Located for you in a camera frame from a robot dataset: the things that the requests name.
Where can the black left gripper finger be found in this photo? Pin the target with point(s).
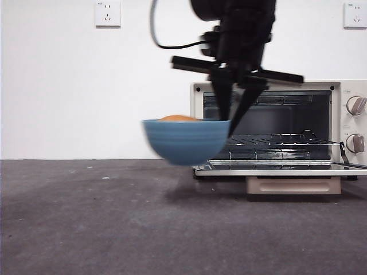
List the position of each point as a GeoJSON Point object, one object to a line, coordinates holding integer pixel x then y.
{"type": "Point", "coordinates": [223, 91]}
{"type": "Point", "coordinates": [249, 97]}

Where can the yellow-brown potato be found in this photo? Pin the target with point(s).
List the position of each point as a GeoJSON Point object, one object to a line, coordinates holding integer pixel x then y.
{"type": "Point", "coordinates": [177, 118]}

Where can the blue ribbed bowl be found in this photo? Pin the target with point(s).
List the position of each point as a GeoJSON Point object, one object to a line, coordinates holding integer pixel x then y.
{"type": "Point", "coordinates": [183, 143]}

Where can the cream Toshiba toaster oven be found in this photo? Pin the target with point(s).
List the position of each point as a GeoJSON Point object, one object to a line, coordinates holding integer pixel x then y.
{"type": "Point", "coordinates": [342, 126]}

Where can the cream oven knob, slanted pointer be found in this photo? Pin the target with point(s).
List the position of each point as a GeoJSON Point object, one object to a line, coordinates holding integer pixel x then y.
{"type": "Point", "coordinates": [355, 105]}

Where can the cream oven knob, upright pointer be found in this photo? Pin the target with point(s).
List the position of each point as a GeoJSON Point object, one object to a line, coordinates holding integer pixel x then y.
{"type": "Point", "coordinates": [355, 142]}

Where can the white wall socket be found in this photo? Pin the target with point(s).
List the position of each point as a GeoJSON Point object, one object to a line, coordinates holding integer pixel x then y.
{"type": "Point", "coordinates": [107, 14]}
{"type": "Point", "coordinates": [355, 15]}

